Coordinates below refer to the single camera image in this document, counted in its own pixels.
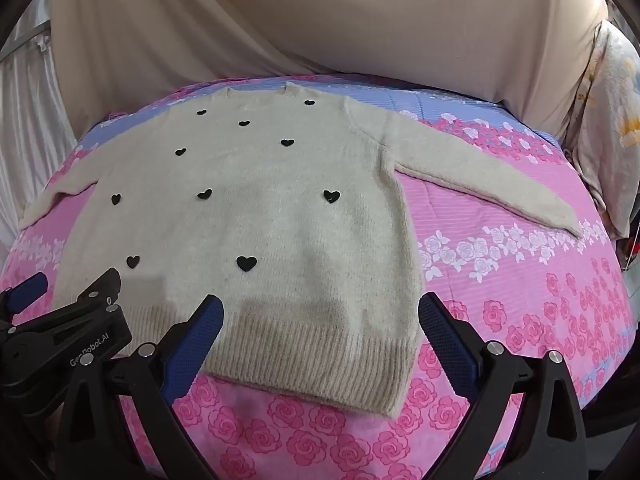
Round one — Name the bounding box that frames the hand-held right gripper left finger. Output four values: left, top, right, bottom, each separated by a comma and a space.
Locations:
55, 295, 225, 480

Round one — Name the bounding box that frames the pink floral bed sheet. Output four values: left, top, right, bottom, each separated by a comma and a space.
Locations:
0, 72, 638, 480

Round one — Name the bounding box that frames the pale floral blanket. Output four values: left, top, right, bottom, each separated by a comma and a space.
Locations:
562, 20, 640, 241

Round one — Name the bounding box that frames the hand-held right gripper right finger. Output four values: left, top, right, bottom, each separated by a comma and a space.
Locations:
419, 292, 588, 480

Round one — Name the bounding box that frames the white curtain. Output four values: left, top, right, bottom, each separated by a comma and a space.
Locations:
0, 10, 78, 233

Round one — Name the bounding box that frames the cream sweater with black hearts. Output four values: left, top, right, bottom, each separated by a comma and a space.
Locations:
17, 81, 583, 418

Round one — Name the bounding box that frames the beige draped cloth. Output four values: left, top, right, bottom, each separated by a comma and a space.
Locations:
50, 0, 608, 141

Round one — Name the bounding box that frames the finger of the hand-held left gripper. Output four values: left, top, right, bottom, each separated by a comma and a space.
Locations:
0, 271, 49, 333
60, 267, 125, 313

